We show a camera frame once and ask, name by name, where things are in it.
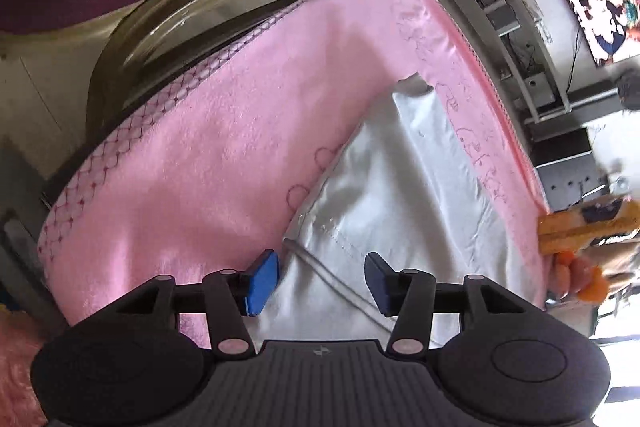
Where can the plastic bag of oranges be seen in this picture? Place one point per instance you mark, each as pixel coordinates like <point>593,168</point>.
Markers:
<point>580,277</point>

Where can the grey speaker box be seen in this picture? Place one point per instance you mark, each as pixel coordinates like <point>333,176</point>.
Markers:
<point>540,89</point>

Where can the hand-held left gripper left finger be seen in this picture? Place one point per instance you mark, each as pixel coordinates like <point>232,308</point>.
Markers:
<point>260,284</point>

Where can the orange juice bottle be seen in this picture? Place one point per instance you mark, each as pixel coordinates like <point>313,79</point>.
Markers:
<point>590,227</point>

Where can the grey metal shelf unit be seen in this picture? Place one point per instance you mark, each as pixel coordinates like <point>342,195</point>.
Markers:
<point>505,7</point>

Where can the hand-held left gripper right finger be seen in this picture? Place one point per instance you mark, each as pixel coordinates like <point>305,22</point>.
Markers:
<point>375,277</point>

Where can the dark drawer cabinet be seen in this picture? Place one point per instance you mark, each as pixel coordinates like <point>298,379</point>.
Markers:
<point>562,167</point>

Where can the pink printed blanket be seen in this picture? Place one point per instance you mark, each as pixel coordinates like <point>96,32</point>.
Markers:
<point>225,122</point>

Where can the white hoodie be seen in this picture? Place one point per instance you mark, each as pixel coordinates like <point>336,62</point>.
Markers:
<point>410,197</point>

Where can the pink fluffy cloth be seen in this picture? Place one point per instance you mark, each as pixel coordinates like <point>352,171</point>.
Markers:
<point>17,367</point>

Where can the beige garment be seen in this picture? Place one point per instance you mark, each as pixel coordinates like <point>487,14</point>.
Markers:
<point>617,257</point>

